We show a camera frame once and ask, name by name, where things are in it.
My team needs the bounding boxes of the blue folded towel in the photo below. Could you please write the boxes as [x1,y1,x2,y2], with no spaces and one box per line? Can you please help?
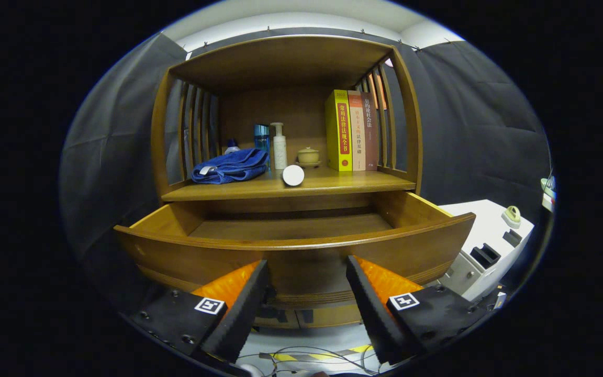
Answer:
[192,148,271,185]

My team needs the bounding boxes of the black backdrop cloth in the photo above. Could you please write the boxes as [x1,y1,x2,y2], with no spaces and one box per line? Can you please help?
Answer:
[61,26,551,315]

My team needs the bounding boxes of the white side cabinet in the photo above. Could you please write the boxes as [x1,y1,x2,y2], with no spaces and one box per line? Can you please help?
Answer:
[427,199,535,303]

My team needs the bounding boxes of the yellow book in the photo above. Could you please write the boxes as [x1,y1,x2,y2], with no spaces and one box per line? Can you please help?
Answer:
[325,90,353,172]

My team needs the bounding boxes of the orange and white book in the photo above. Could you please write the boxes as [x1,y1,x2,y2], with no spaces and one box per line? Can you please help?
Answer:
[348,91,366,171]

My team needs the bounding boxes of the white facial cleanser tube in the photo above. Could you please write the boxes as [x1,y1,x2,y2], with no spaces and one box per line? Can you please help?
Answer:
[282,164,305,187]

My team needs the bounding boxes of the wooden cabinet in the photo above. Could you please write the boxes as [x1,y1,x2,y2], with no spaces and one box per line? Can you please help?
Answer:
[151,35,423,330]

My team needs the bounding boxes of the yellow lidded tea cup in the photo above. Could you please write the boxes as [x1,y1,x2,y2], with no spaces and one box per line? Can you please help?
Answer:
[296,147,321,168]

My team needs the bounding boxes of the white pump bottle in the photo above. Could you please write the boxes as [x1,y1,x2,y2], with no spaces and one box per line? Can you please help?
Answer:
[270,122,288,170]

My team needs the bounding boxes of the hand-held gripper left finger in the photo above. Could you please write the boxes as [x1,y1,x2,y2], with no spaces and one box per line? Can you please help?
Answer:
[129,259,270,364]

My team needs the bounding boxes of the wooden drawer with black knob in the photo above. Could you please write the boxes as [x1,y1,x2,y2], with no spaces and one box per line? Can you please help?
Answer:
[114,191,476,309]

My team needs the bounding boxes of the teal blue bottle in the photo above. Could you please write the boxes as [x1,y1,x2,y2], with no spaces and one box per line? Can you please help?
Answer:
[253,124,271,153]

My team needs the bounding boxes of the thin white cable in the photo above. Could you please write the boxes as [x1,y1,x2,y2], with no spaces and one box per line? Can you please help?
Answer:
[239,346,381,375]

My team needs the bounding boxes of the brown book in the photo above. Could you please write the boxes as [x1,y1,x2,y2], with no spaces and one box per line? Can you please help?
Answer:
[363,92,379,171]

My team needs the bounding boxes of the wooden cabinet door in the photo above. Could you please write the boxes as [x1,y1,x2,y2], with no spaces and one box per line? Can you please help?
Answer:
[295,305,362,328]
[252,308,302,329]

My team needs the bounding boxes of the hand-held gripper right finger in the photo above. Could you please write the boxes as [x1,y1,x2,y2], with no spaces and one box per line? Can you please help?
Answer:
[345,255,488,365]

